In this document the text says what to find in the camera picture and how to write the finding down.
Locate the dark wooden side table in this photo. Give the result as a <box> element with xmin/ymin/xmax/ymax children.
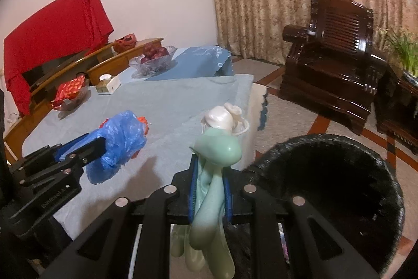
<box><xmin>374</xmin><ymin>66</ymin><xmax>418</xmax><ymax>155</ymax></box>

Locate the blue cloth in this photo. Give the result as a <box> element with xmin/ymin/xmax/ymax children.
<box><xmin>144</xmin><ymin>45</ymin><xmax>234</xmax><ymax>82</ymax></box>

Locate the green rubber glove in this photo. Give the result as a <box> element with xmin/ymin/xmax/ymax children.
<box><xmin>171</xmin><ymin>127</ymin><xmax>243</xmax><ymax>279</ymax></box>

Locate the cream scalloped tablecloth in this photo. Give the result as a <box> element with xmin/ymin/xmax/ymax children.
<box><xmin>250</xmin><ymin>83</ymin><xmax>269</xmax><ymax>131</ymax></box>

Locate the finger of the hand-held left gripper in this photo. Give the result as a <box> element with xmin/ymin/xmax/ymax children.
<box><xmin>9</xmin><ymin>133</ymin><xmax>90</xmax><ymax>175</ymax></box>
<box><xmin>21</xmin><ymin>137</ymin><xmax>107</xmax><ymax>189</ymax></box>

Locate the glass fruit bowl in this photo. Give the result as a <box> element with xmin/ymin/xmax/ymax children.
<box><xmin>128</xmin><ymin>46</ymin><xmax>178</xmax><ymax>78</ymax></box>

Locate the black television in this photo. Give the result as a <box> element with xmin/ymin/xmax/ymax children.
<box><xmin>21</xmin><ymin>50</ymin><xmax>90</xmax><ymax>90</ymax></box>

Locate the white tissue box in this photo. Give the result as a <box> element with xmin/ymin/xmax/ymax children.
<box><xmin>96</xmin><ymin>74</ymin><xmax>121</xmax><ymax>95</ymax></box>

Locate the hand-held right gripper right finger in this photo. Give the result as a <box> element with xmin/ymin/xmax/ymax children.
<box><xmin>223</xmin><ymin>168</ymin><xmax>381</xmax><ymax>279</ymax></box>

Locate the trash bin with black bag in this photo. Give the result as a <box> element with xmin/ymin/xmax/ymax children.
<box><xmin>225</xmin><ymin>133</ymin><xmax>405</xmax><ymax>275</ymax></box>

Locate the dark wooden armchair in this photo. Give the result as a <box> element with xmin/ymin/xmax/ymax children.
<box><xmin>279</xmin><ymin>0</ymin><xmax>387</xmax><ymax>136</ymax></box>

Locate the red cloth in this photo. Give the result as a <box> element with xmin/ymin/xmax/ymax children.
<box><xmin>3</xmin><ymin>0</ymin><xmax>114</xmax><ymax>116</ymax></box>

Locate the red patterned packet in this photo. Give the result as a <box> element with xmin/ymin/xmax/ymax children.
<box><xmin>52</xmin><ymin>76</ymin><xmax>87</xmax><ymax>108</ymax></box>

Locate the red mesh bag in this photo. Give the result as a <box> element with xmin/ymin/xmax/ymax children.
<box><xmin>113</xmin><ymin>34</ymin><xmax>138</xmax><ymax>53</ymax></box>

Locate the blue plastic bag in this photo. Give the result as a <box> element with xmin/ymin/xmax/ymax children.
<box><xmin>85</xmin><ymin>110</ymin><xmax>147</xmax><ymax>185</ymax></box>

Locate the orange bubble wrap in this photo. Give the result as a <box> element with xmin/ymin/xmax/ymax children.
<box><xmin>99</xmin><ymin>116</ymin><xmax>150</xmax><ymax>136</ymax></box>

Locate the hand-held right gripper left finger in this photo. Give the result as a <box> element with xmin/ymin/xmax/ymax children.
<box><xmin>39</xmin><ymin>155</ymin><xmax>199</xmax><ymax>279</ymax></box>

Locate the green potted plant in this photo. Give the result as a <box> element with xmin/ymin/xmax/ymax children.
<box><xmin>382</xmin><ymin>27</ymin><xmax>418</xmax><ymax>77</ymax></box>

